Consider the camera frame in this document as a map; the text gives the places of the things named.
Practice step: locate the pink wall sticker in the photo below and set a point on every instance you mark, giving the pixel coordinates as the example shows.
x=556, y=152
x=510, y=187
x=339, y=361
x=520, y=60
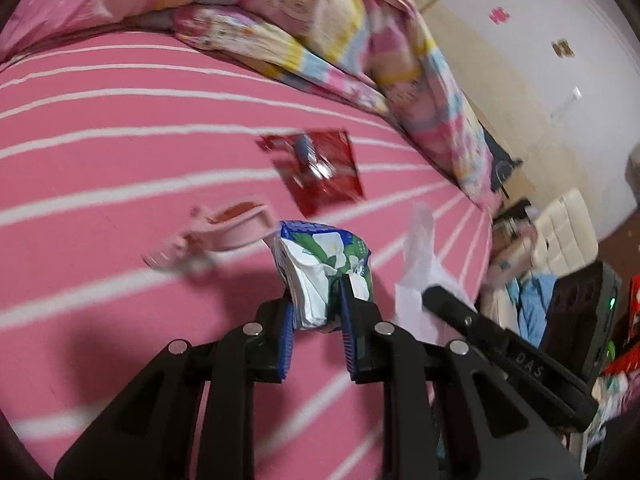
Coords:
x=497, y=14

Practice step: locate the red foil wrapper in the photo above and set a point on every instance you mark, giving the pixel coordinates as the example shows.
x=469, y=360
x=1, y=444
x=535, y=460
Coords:
x=335, y=180

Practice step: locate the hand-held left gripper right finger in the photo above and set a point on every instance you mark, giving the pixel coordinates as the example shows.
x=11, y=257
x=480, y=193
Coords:
x=348, y=332

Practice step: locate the white tissue paper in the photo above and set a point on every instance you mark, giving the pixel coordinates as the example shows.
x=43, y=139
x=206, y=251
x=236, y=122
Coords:
x=420, y=270

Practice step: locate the colourful cartoon print quilt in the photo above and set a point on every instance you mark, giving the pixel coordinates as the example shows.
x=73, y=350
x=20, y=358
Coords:
x=400, y=70

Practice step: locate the dark blue cloth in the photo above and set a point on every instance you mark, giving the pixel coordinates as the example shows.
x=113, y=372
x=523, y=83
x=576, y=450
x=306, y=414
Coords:
x=502, y=165

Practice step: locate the pink hair clip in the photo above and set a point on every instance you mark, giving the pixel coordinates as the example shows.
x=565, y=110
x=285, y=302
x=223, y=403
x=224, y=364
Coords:
x=240, y=230

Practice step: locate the light blue cloth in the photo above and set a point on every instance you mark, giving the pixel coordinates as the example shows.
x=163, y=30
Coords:
x=537, y=300

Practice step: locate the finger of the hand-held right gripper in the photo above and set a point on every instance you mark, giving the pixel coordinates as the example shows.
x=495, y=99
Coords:
x=520, y=360

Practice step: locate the gold wall sticker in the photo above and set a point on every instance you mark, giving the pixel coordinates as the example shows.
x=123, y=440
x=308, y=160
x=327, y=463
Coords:
x=562, y=47

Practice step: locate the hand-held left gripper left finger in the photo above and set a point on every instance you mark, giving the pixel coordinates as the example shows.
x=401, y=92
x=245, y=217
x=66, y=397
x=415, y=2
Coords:
x=287, y=335

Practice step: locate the pink striped bed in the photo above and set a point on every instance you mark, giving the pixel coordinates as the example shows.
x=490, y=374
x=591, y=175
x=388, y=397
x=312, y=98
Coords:
x=100, y=160

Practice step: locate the blue green tissue packet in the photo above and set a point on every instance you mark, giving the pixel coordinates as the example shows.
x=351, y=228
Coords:
x=320, y=260

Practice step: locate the white padded chair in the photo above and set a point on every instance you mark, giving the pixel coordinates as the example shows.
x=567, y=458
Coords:
x=565, y=230

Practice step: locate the red packaging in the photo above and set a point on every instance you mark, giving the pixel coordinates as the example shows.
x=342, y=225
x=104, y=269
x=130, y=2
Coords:
x=631, y=330

